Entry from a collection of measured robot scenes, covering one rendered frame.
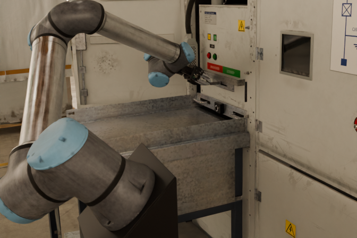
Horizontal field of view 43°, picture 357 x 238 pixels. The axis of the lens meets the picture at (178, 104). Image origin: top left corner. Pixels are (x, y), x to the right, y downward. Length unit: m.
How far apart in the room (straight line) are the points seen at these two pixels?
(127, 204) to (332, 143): 0.76
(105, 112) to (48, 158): 1.30
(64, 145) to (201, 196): 1.06
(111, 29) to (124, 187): 0.70
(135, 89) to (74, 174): 1.55
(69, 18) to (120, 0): 1.01
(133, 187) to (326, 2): 0.85
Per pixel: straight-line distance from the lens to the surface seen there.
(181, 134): 1.91
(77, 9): 1.58
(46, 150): 1.09
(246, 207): 2.18
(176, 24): 2.54
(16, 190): 1.22
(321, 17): 1.58
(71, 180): 1.11
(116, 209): 1.15
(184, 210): 2.02
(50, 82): 1.45
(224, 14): 2.22
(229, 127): 2.01
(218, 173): 2.04
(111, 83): 2.61
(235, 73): 2.16
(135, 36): 1.73
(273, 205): 1.96
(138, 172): 1.16
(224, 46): 2.22
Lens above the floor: 1.45
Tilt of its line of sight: 14 degrees down
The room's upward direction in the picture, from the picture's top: 2 degrees counter-clockwise
